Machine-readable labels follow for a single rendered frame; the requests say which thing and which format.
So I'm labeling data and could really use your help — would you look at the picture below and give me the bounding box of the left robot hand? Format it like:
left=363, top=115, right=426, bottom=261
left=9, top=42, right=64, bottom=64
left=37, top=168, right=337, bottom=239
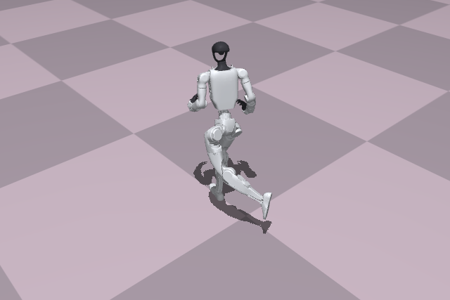
left=190, top=94, right=198, bottom=103

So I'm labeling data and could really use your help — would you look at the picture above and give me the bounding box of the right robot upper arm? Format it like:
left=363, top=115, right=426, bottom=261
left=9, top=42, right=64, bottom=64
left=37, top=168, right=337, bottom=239
left=236, top=68, right=255, bottom=103

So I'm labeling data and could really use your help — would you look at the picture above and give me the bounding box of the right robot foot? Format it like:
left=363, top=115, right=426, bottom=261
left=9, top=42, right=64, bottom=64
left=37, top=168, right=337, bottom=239
left=210, top=183, right=224, bottom=201

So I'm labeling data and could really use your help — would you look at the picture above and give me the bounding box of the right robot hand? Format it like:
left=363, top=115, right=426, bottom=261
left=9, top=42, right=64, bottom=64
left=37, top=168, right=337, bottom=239
left=236, top=99, right=247, bottom=110

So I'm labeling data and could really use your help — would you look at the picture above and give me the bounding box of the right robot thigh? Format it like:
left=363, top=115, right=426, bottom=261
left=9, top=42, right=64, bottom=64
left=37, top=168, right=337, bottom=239
left=219, top=122, right=242, bottom=163

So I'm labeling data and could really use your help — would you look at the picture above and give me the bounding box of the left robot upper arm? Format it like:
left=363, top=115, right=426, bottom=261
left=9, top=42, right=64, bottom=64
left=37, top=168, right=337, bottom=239
left=197, top=71, right=210, bottom=109

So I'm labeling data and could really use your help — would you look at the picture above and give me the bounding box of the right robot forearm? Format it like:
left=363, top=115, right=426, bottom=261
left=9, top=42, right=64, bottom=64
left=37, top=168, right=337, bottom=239
left=243, top=99, right=256, bottom=115

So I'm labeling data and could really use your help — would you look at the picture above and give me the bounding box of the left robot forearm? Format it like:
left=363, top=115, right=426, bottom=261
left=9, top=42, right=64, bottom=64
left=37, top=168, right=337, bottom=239
left=188, top=100, right=201, bottom=112

